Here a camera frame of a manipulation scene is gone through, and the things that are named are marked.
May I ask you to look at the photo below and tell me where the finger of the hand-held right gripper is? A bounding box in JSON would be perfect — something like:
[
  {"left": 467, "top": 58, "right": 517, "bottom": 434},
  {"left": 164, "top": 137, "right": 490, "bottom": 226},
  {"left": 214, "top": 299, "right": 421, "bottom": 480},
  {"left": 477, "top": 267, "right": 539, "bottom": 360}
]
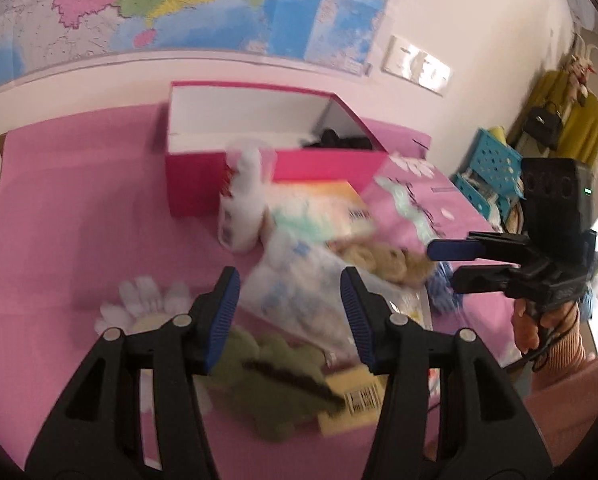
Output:
[
  {"left": 426, "top": 231, "right": 530, "bottom": 263},
  {"left": 452, "top": 260, "right": 535, "bottom": 295}
]

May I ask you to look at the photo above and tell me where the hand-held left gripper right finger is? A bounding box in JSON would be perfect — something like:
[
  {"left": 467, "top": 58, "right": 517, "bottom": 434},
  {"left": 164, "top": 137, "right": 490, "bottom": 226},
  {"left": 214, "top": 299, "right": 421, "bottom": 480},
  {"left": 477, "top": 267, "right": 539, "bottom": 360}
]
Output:
[{"left": 340, "top": 266, "right": 555, "bottom": 480}]

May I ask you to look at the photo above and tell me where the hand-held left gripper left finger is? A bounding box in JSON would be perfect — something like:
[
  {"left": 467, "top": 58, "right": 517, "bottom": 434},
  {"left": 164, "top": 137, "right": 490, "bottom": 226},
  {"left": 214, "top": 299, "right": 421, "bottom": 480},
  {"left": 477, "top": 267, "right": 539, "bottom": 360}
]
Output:
[{"left": 25, "top": 266, "right": 242, "bottom": 480}]

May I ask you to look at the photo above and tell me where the blue knitted toy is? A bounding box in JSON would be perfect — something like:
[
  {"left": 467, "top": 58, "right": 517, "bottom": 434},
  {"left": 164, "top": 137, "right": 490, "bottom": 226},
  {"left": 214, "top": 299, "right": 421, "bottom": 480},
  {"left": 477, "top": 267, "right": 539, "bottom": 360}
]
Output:
[{"left": 426, "top": 260, "right": 467, "bottom": 313}]

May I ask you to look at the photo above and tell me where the clear plastic packet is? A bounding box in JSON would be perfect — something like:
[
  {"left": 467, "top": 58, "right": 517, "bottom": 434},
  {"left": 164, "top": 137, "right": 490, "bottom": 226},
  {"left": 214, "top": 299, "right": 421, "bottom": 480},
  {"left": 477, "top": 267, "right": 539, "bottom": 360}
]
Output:
[{"left": 239, "top": 232, "right": 432, "bottom": 361}]

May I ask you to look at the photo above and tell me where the brown plush toy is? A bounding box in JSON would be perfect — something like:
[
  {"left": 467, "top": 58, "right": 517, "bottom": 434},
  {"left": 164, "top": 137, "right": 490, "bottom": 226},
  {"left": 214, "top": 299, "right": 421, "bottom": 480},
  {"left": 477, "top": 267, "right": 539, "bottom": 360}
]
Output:
[{"left": 326, "top": 240, "right": 437, "bottom": 286}]

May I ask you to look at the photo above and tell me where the green plush toy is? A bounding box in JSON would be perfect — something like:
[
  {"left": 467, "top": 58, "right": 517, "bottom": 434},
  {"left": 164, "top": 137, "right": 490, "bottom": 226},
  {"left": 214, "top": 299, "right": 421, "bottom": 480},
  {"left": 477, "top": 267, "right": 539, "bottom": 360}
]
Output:
[{"left": 199, "top": 327, "right": 347, "bottom": 443}]

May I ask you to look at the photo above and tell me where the pink cardboard box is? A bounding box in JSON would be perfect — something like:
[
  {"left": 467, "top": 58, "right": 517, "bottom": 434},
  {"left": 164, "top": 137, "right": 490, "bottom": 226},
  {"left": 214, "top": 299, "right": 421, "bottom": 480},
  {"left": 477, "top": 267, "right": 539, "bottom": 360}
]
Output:
[{"left": 165, "top": 80, "right": 402, "bottom": 218}]

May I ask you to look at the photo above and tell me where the person's right forearm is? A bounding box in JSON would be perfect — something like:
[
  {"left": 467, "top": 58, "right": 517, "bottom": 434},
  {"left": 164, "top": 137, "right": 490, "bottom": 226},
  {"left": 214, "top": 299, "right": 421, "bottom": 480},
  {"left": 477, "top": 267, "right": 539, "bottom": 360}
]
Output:
[{"left": 522, "top": 310, "right": 598, "bottom": 480}]

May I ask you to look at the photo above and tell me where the person's right hand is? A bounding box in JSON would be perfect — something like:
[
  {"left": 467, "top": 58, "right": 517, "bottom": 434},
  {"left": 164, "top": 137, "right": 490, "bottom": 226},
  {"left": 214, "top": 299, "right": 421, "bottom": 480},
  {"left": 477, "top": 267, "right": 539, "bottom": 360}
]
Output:
[{"left": 510, "top": 300, "right": 580, "bottom": 361}]

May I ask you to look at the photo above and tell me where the blue plastic basket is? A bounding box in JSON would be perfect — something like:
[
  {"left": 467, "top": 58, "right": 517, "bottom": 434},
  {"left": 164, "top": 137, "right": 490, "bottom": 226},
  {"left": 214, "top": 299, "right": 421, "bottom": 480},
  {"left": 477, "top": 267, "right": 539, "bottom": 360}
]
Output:
[{"left": 452, "top": 127, "right": 527, "bottom": 221}]

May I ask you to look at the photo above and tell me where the black handbag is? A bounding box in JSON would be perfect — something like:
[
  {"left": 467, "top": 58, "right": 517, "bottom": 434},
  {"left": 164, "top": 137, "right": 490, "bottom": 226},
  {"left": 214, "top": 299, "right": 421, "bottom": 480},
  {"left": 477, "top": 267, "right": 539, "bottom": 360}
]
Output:
[{"left": 522, "top": 101, "right": 564, "bottom": 150}]

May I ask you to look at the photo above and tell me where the yellow coat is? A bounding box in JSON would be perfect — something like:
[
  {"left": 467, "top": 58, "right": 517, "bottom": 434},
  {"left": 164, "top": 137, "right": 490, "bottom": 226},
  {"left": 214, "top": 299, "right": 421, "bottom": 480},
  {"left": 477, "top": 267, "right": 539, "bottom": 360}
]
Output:
[{"left": 516, "top": 70, "right": 598, "bottom": 171}]

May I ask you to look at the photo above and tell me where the small brown cardboard box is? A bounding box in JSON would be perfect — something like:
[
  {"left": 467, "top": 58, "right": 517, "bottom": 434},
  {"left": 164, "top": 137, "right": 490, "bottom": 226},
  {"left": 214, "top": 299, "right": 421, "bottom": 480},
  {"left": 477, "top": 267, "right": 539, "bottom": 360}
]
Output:
[{"left": 316, "top": 365, "right": 387, "bottom": 436}]

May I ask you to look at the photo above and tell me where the pastel tissue box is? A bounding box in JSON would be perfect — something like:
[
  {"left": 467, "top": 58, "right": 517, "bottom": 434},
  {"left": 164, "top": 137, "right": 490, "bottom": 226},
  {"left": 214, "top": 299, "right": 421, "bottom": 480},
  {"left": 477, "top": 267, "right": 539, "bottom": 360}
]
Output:
[{"left": 264, "top": 180, "right": 377, "bottom": 251}]

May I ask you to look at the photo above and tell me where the white plastic bottle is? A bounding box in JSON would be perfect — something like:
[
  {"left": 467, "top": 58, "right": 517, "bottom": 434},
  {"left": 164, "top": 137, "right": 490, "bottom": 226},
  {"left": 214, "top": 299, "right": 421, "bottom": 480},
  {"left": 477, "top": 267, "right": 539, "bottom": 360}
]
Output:
[{"left": 218, "top": 147, "right": 275, "bottom": 252}]

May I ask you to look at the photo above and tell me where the hanging doll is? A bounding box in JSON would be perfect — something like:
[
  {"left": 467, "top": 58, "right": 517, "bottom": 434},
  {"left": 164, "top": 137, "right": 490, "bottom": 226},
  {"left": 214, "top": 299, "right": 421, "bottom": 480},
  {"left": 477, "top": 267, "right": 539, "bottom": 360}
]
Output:
[{"left": 564, "top": 35, "right": 598, "bottom": 106}]

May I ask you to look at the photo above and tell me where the black cloth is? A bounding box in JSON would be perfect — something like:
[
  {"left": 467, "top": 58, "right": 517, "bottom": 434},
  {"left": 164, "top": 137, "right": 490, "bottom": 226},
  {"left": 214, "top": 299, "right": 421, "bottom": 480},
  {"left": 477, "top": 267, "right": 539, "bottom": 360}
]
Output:
[{"left": 301, "top": 129, "right": 375, "bottom": 151}]

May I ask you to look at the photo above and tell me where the pink printed blanket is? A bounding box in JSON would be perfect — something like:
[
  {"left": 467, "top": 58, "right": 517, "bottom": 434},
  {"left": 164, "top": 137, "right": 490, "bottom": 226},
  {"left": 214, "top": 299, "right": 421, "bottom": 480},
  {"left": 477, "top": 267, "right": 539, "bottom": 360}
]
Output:
[{"left": 0, "top": 102, "right": 530, "bottom": 480}]

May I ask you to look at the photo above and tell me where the black cable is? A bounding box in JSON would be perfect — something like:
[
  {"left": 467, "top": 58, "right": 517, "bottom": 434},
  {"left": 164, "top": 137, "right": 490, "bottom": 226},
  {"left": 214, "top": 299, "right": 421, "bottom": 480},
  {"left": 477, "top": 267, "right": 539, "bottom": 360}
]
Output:
[{"left": 502, "top": 327, "right": 555, "bottom": 373}]

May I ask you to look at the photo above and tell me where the white wall plate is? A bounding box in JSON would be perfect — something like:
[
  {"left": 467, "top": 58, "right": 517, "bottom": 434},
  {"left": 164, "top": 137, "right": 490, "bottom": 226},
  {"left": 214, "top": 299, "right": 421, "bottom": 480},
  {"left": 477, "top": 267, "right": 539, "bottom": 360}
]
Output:
[{"left": 381, "top": 35, "right": 452, "bottom": 96}]

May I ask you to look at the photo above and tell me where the colourful wall map poster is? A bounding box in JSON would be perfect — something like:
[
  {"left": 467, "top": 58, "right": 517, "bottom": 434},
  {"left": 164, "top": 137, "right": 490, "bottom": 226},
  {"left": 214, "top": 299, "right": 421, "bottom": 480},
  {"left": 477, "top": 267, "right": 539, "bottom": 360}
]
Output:
[{"left": 0, "top": 0, "right": 400, "bottom": 91}]

